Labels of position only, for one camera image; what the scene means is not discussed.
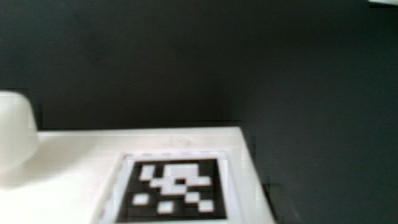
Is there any white front drawer box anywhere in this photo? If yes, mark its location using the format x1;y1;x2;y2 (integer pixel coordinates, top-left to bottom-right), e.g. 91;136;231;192
0;127;277;224

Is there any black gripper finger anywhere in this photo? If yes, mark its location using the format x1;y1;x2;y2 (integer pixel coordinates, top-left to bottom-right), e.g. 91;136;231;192
0;91;39;189

